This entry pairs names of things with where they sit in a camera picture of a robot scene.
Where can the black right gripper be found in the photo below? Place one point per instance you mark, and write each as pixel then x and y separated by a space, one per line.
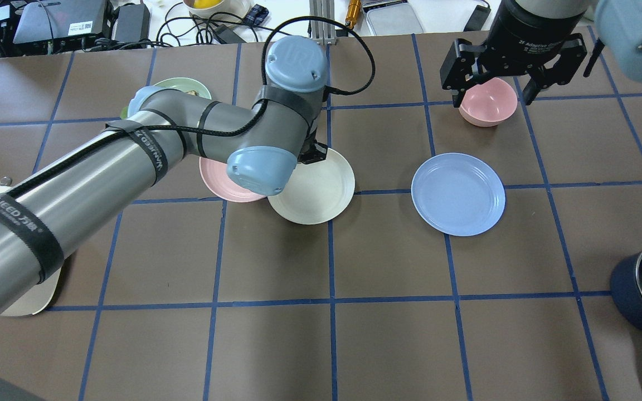
pixel 527 33

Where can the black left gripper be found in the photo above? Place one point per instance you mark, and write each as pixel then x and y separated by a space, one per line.
pixel 314 153

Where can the pink plate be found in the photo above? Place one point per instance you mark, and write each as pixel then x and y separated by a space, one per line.
pixel 215 177

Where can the blue plate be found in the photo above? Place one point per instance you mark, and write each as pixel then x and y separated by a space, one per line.
pixel 458 194

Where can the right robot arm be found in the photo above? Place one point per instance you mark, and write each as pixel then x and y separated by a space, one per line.
pixel 619 27

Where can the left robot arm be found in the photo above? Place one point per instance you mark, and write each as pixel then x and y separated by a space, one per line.
pixel 47 217

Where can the pink bowl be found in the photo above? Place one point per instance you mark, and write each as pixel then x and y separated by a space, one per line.
pixel 489 104

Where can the white plate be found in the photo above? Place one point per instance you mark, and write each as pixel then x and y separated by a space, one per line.
pixel 317 192

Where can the grey metal tray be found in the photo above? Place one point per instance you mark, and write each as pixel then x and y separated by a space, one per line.
pixel 390 18

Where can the mint green plate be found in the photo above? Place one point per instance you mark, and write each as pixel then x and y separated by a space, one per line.
pixel 185 85

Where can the dark blue pot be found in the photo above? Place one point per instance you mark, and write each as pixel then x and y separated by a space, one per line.
pixel 625 291

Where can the black electronics box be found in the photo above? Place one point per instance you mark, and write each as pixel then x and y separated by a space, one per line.
pixel 59 21

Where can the aluminium frame post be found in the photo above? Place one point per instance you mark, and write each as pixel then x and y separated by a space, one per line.
pixel 322 31

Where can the yellow handled tool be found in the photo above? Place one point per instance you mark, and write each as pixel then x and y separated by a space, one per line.
pixel 352 13

